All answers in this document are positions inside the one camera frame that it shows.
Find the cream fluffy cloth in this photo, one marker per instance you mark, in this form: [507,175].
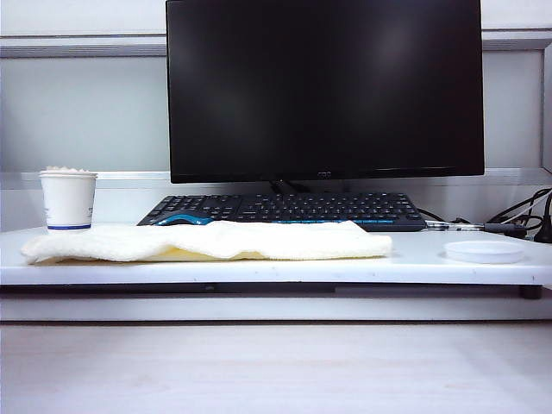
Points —
[215,241]

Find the black monitor stand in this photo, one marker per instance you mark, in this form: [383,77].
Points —
[288,186]

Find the black computer keyboard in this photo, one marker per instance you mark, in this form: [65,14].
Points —
[302,207]

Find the white desk riser board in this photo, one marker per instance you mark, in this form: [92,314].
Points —
[276,272]

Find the black and blue mouse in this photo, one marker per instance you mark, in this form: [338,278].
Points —
[183,219]

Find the black computer monitor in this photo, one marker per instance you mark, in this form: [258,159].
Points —
[323,86]

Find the white paper cup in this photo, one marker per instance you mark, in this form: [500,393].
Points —
[69,202]

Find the round white plastic lid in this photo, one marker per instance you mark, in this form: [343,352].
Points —
[485,252]

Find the crumpled white tissue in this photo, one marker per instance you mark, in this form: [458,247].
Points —
[64,169]

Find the black power plug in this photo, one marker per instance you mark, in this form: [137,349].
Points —
[547,220]

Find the aluminium partition base rail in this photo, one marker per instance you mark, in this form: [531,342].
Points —
[129,180]

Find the grey partition rail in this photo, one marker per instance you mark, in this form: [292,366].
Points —
[82,46]

